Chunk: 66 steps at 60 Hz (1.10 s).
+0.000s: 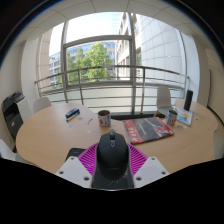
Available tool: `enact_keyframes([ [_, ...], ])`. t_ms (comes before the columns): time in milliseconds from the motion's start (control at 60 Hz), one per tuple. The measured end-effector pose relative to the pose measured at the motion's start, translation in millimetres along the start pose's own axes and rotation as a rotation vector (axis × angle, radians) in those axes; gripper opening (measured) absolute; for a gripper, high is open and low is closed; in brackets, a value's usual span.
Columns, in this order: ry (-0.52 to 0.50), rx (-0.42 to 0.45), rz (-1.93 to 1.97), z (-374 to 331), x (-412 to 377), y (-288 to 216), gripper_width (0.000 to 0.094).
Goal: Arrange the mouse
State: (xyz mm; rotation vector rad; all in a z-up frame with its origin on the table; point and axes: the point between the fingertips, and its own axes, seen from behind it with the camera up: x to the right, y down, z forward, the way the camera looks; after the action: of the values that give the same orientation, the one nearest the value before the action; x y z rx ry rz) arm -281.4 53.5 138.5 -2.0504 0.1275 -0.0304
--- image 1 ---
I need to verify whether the black stapler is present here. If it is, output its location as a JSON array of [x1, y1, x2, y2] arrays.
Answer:
[[64, 107, 81, 123]]

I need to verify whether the printed mug with dark inside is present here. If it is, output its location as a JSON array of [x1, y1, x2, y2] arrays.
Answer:
[[97, 109, 112, 128]]

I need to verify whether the black computer mouse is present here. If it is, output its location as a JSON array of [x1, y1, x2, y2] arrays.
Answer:
[[96, 129, 130, 182]]

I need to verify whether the white chair with wooden legs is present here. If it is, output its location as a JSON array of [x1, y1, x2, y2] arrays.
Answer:
[[0, 138, 29, 164]]

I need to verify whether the black office printer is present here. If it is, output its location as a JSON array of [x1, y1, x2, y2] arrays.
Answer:
[[1, 91, 33, 139]]

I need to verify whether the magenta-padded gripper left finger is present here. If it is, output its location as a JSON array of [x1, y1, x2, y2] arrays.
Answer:
[[54, 142, 101, 189]]

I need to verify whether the metal balcony railing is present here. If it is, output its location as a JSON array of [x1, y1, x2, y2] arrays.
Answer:
[[34, 65, 190, 114]]

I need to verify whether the red magazine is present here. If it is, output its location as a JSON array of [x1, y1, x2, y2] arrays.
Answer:
[[122, 116, 175, 145]]

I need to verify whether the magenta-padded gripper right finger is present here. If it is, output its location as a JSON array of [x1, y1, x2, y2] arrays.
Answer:
[[127, 143, 171, 189]]

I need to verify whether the black mouse pad with print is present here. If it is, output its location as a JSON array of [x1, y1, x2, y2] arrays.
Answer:
[[64, 147, 135, 190]]

